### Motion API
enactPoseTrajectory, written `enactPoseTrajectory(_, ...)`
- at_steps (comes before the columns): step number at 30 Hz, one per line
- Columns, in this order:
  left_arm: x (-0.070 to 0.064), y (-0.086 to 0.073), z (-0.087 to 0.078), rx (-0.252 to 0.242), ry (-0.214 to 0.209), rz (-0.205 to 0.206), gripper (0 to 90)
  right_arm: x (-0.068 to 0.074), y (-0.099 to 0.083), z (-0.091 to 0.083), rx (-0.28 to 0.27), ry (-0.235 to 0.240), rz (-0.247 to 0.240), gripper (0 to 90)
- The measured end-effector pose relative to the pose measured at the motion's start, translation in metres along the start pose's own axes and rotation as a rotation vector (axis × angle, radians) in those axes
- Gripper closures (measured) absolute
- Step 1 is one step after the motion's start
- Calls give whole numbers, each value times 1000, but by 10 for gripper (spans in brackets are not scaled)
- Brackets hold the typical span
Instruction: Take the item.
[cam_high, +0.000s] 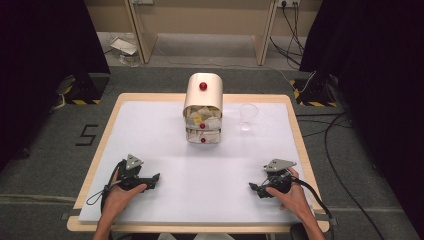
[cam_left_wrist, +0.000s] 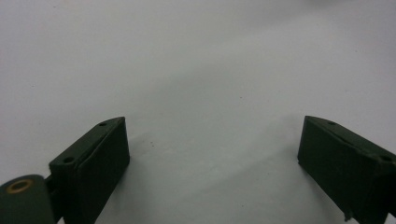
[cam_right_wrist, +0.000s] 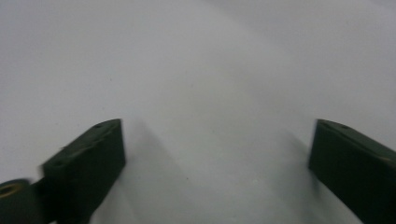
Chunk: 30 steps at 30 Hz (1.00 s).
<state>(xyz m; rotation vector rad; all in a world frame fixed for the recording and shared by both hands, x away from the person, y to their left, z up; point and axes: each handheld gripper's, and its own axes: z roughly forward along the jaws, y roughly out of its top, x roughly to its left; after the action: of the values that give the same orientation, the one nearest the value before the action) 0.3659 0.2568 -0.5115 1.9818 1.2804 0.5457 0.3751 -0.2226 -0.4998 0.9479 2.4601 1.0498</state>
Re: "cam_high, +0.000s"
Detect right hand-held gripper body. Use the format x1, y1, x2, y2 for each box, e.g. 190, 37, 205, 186
263, 158, 298, 195

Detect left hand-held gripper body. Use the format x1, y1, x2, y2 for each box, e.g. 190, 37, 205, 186
116, 153, 150, 192

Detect person's right hand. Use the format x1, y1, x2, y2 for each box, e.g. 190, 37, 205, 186
265, 166, 315, 222

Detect person's left hand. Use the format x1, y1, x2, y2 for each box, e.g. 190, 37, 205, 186
102, 169, 148, 218

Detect white table mat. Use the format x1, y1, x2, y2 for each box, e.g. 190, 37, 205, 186
78, 100, 316, 225

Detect clear plastic cup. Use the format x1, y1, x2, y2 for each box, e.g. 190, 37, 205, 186
238, 102, 260, 133

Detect white drawer cabinet red knobs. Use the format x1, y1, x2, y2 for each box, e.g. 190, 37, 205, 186
182, 72, 224, 145

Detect black yellow striped stand base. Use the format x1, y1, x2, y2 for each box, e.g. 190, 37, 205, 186
64, 72, 111, 106
289, 71, 338, 108

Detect clear plastic container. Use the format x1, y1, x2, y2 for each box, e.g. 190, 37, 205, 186
118, 52, 142, 68

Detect white paper tray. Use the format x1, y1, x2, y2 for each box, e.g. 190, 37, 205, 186
109, 36, 140, 57

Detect black curtain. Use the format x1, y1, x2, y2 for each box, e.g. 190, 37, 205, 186
299, 0, 424, 232
0, 0, 111, 173

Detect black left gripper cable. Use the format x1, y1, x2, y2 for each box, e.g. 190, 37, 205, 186
85, 161, 124, 214

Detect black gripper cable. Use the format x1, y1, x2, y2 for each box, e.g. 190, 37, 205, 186
85, 161, 124, 214
291, 177, 336, 240

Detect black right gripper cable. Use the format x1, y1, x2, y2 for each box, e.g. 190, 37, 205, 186
291, 177, 336, 240

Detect black floor cables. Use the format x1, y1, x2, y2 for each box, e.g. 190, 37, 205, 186
294, 112, 388, 240

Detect thin white floor cable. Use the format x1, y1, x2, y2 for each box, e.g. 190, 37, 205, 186
155, 42, 295, 85

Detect light wooden desk frame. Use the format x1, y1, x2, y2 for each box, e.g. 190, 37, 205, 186
124, 0, 280, 67

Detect black cables from socket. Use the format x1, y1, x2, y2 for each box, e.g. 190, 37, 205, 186
269, 2, 306, 70

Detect white wall socket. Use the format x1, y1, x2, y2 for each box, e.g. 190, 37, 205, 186
277, 0, 301, 9

